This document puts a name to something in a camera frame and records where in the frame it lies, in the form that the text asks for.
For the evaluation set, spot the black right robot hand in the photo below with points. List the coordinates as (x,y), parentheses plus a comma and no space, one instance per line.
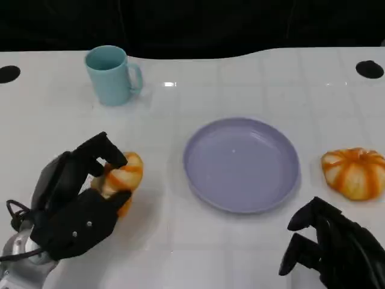
(346,250)

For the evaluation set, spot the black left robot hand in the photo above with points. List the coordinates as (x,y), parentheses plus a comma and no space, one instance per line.
(57,180)

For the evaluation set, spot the orange and white bread roll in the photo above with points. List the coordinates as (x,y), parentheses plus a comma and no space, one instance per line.
(352,174)
(132,171)

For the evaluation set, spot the pale green mug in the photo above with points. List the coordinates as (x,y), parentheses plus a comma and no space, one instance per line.
(108,84)

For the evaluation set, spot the black round table grommet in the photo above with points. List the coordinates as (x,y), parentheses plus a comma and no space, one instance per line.
(370,70)
(9,73)

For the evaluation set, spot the lilac plate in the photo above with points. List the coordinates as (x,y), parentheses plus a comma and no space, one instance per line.
(240,162)

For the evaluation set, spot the black backdrop curtain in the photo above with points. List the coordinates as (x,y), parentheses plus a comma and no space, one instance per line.
(192,24)

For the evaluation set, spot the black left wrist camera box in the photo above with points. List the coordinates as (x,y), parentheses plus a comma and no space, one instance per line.
(75,238)

